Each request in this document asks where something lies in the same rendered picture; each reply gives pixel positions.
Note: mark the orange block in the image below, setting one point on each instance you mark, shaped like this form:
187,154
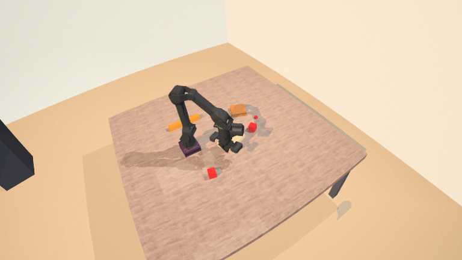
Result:
238,110

